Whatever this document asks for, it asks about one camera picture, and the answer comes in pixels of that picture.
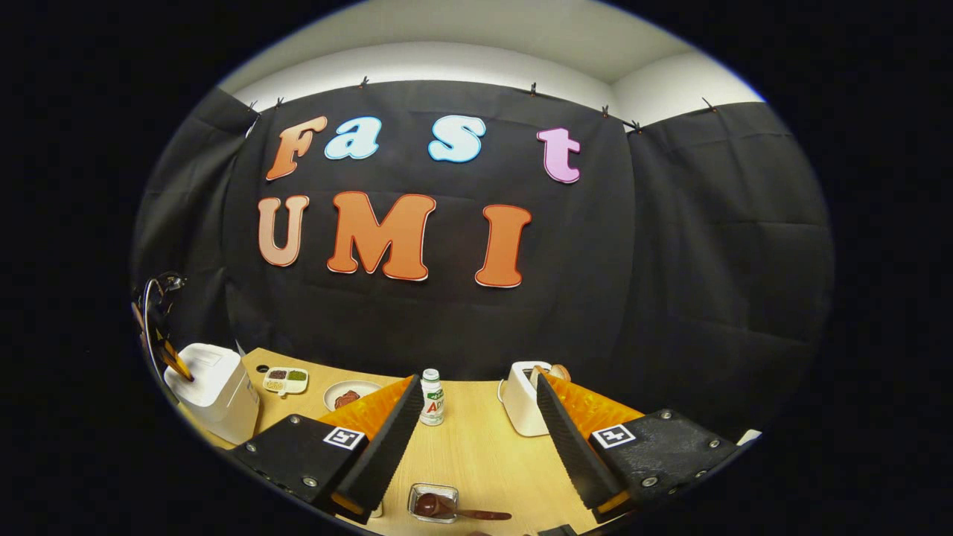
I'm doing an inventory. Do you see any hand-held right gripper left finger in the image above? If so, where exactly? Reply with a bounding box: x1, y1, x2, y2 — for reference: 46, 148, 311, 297
231, 374, 425, 526

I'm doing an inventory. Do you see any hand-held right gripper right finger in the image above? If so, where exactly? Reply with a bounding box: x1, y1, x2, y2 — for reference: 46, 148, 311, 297
536, 372, 756, 526

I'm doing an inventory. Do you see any white rice cooker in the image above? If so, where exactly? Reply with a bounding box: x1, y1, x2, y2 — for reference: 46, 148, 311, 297
164, 342, 261, 446

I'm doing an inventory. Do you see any brown wooden spoon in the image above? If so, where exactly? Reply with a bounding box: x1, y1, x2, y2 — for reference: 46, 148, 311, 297
414, 493, 513, 522

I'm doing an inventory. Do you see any white drink bottle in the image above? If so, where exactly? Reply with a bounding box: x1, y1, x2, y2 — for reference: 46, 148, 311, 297
419, 368, 446, 427

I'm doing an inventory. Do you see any white plate with meat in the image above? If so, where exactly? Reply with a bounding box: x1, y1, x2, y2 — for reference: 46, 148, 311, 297
323, 380, 384, 412

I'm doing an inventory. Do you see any white toaster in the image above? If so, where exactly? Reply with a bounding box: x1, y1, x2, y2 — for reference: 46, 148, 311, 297
497, 361, 555, 438

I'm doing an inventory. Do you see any divided white sauce dish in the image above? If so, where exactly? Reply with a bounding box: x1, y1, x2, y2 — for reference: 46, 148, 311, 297
262, 367, 309, 397

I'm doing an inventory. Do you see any black backdrop cloth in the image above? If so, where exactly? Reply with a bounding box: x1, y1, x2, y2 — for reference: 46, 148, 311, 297
130, 80, 836, 440

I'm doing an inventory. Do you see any row of black cloth clips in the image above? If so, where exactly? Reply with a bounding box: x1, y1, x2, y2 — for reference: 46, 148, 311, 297
248, 74, 717, 133

